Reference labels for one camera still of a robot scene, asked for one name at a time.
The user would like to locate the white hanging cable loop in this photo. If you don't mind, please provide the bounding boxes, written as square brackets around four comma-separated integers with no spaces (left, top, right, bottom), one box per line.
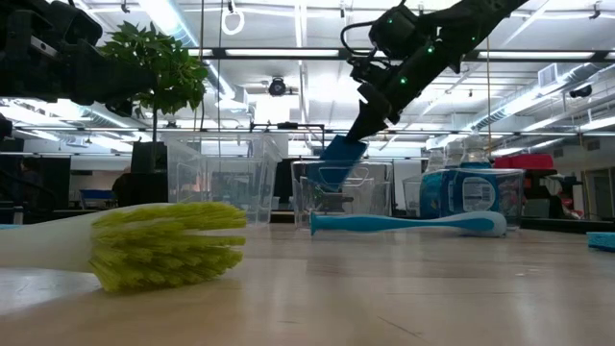
[220,7,246,37]

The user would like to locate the person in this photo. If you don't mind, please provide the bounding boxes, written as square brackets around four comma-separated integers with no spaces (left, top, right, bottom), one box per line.
[18,156,45,206]

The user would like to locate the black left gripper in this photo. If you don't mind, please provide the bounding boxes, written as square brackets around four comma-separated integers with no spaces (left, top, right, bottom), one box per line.
[0,9,158,118]

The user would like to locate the low clear plastic bin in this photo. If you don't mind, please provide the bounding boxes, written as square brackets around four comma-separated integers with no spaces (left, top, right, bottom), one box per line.
[402,167,526,231]
[290,160,395,230]

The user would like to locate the green leafy plant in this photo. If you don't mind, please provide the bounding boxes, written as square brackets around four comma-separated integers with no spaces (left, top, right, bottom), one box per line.
[98,18,211,145]

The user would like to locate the dark blue sponge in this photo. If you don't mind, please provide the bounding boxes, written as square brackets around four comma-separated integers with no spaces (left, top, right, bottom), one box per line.
[306,134,370,193]

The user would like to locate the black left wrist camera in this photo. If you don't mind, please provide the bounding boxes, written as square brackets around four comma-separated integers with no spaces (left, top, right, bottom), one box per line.
[45,0,104,47]

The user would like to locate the white LED light bar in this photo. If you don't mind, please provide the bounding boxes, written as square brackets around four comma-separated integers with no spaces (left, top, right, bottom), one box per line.
[478,50,597,60]
[224,48,340,58]

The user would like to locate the blue dish brush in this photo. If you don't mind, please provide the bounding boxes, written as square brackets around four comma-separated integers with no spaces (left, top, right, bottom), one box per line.
[308,210,509,238]

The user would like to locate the yellow dish brush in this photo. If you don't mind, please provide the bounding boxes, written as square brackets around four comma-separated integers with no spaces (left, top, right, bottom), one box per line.
[0,201,249,294]

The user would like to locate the red plastic crate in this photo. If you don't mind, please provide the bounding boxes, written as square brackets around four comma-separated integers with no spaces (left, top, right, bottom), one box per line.
[493,153,554,170]

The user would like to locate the blue dish soap bottle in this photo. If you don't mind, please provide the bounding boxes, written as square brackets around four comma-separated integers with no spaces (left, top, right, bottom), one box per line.
[419,147,451,227]
[440,136,501,231]

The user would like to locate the round black overhead camera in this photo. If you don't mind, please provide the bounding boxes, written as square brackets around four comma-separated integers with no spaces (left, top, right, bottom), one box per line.
[267,76,288,98]

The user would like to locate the tall clear plastic tub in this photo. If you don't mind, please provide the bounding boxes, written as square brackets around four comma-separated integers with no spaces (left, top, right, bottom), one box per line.
[162,132,284,227]

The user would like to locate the black plant pot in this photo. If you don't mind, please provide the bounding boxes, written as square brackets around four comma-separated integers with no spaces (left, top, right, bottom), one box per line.
[129,140,170,206]

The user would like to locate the blue bin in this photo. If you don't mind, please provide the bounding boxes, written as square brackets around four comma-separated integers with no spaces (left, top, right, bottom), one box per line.
[79,188,119,209]

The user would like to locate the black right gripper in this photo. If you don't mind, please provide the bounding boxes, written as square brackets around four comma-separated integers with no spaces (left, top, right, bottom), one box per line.
[346,57,434,144]

